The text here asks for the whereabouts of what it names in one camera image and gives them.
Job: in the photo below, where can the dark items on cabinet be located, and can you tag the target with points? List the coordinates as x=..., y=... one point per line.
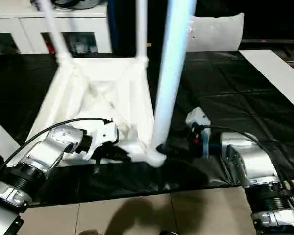
x=73, y=3

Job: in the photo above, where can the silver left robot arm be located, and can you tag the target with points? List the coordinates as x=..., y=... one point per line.
x=39, y=166

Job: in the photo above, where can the white plastic table top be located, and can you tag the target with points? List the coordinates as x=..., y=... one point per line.
x=103, y=93

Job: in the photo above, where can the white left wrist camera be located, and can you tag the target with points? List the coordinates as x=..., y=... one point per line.
x=103, y=138

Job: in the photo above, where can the black table mat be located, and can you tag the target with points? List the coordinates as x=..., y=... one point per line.
x=245, y=93

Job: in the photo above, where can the white flat board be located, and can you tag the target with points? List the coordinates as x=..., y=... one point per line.
x=277, y=73

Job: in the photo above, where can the grey cushion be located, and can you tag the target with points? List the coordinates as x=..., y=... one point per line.
x=218, y=33

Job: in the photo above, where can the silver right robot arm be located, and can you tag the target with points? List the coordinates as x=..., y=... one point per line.
x=255, y=171

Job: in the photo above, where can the white glass-door cabinet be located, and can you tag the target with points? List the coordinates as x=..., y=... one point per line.
x=49, y=27

